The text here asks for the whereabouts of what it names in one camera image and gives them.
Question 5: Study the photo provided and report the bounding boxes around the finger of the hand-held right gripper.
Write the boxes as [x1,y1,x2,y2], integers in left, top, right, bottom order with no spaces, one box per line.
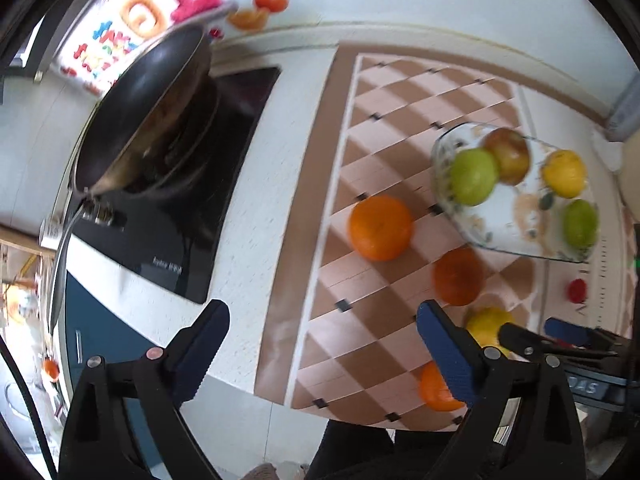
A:
[499,323,621,362]
[543,316,632,350]

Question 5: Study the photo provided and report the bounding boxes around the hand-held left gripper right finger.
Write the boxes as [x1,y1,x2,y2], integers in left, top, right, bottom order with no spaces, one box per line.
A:
[416,300,589,480]

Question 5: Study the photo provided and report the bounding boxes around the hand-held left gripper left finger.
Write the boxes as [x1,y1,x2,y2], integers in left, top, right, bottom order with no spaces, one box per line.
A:
[59,299,231,480]

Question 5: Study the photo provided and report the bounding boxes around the yellow lemon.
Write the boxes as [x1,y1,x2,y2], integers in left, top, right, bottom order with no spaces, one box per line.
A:
[542,149,587,199]
[465,307,517,359]

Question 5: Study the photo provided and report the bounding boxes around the clear glass dish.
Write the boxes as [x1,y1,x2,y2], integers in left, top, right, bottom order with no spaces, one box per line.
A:
[430,122,601,264]

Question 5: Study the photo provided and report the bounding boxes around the small orange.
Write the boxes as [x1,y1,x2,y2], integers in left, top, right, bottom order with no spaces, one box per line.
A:
[418,360,467,413]

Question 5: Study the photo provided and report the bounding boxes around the dark orange tangerine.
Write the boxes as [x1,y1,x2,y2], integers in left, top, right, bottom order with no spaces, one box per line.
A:
[432,247,485,307]

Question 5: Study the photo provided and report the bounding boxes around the blue cabinet drawer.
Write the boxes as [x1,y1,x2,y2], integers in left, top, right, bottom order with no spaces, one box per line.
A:
[54,270,168,480]

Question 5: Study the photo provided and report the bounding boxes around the green lime on plate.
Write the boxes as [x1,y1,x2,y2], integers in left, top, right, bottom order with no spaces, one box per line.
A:
[562,199,600,249]

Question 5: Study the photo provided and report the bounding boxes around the person's dark trousers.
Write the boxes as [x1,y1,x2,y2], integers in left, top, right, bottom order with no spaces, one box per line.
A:
[304,419,468,480]

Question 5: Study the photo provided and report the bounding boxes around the black induction cooktop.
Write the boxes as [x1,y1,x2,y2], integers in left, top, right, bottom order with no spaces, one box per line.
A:
[65,65,282,306]

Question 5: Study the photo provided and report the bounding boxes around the large orange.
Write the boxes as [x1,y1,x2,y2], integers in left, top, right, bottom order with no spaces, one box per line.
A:
[348,195,415,262]

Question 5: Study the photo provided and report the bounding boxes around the green apple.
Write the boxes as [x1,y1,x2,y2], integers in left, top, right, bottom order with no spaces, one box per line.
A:
[449,148,501,207]

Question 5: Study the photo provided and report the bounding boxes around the red apple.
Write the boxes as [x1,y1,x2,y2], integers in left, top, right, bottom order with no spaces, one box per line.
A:
[482,127,532,186]

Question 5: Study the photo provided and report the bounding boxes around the brown checkered mat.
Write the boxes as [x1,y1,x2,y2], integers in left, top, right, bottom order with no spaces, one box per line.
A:
[254,52,637,434]

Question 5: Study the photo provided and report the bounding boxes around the black frying pan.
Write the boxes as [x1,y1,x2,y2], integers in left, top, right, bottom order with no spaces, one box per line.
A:
[49,25,222,336]

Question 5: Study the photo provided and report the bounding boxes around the grey range hood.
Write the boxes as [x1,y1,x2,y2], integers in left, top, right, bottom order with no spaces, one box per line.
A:
[0,0,138,86]

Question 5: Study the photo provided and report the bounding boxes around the black cable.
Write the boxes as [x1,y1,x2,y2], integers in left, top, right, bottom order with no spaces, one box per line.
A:
[0,332,58,480]

